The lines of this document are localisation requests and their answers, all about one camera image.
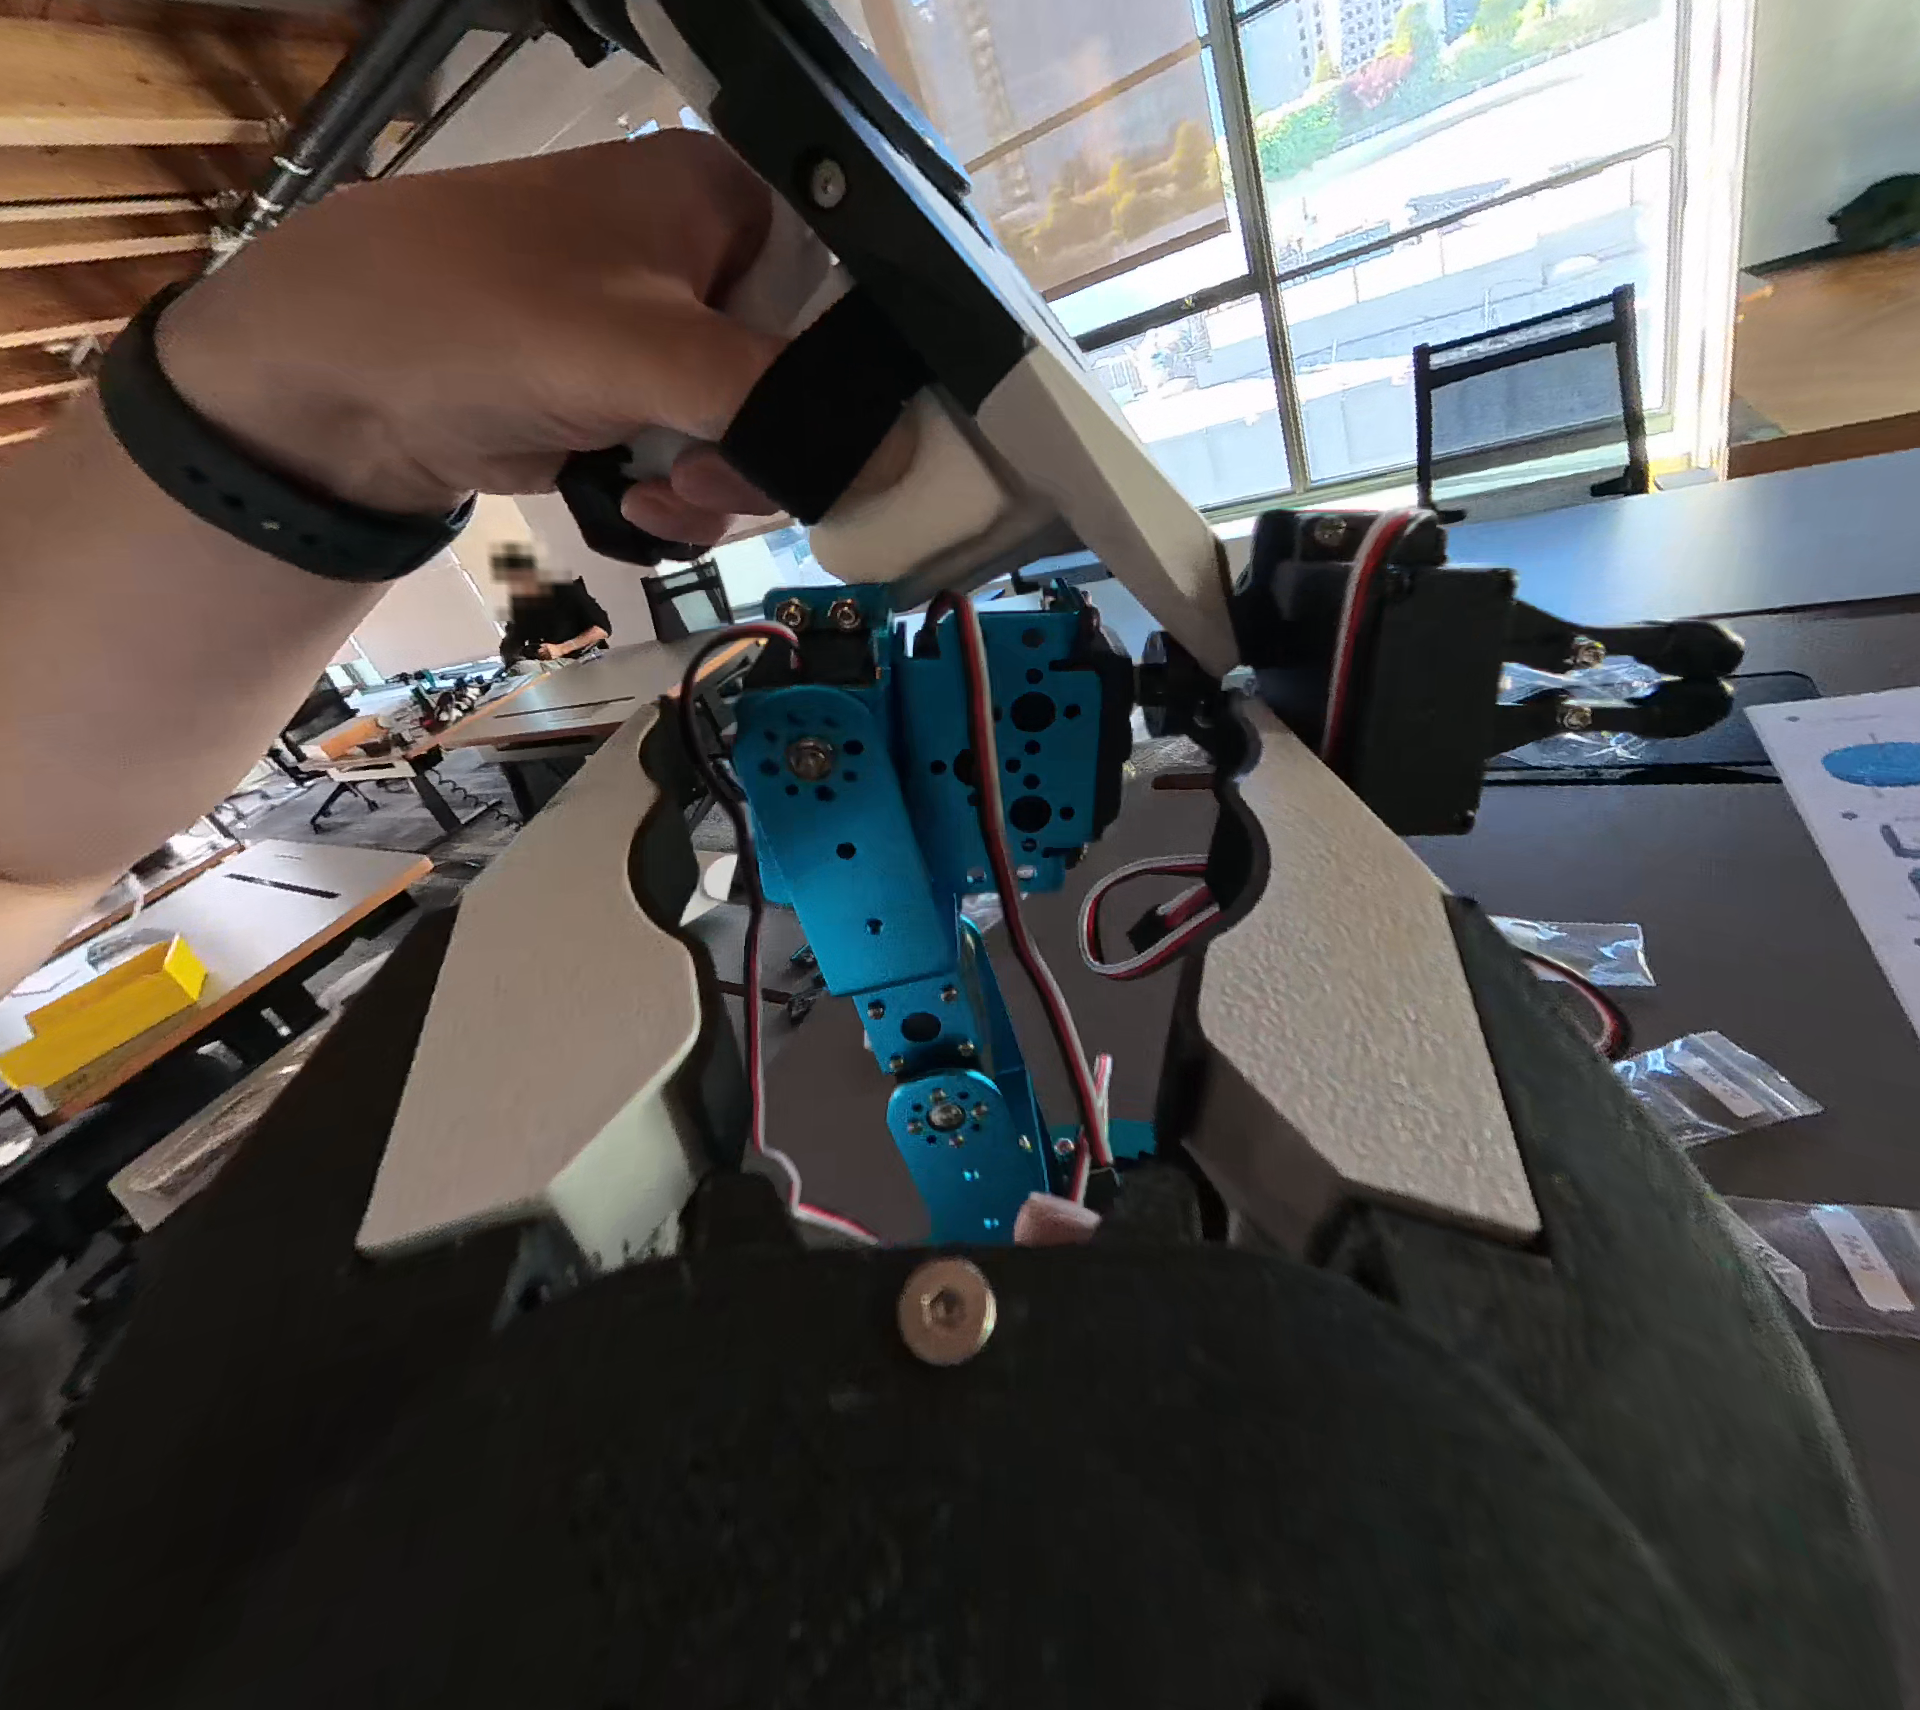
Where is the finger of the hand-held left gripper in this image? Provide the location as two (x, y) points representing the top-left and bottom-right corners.
(972, 348), (1244, 679)

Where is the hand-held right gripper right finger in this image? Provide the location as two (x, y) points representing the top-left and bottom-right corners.
(1166, 696), (1548, 1260)

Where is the small clear parts bag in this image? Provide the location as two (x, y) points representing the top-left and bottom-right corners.
(1492, 913), (1655, 992)
(1724, 1195), (1920, 1337)
(1615, 1032), (1824, 1149)

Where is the yellow box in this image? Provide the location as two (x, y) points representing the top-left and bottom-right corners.
(0, 933), (209, 1090)

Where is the small black chair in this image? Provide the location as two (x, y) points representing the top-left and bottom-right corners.
(641, 557), (739, 648)

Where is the light wooden table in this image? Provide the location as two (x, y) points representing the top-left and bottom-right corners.
(0, 840), (438, 1127)
(434, 636), (768, 752)

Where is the blue toy robot arm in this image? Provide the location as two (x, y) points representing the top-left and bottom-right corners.
(729, 506), (1750, 1248)

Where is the large clear plastic wrap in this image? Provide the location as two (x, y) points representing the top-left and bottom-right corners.
(1500, 652), (1697, 767)

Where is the person's left hand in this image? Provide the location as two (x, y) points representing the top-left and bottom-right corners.
(154, 125), (833, 545)

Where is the black wristband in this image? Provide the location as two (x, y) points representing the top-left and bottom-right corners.
(95, 283), (479, 582)

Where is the dark cloth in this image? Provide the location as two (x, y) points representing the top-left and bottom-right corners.
(1826, 172), (1920, 249)

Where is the white printed paper sheet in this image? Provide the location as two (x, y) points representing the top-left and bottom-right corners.
(1745, 690), (1920, 978)

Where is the black ceiling pipe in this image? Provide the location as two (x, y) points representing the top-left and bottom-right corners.
(202, 0), (601, 272)

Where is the wooden side counter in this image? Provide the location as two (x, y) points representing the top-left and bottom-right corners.
(1724, 246), (1920, 479)

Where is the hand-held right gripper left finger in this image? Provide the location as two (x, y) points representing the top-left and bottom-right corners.
(356, 696), (751, 1271)

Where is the dark grey desk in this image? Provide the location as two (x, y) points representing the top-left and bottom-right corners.
(750, 450), (1920, 1710)

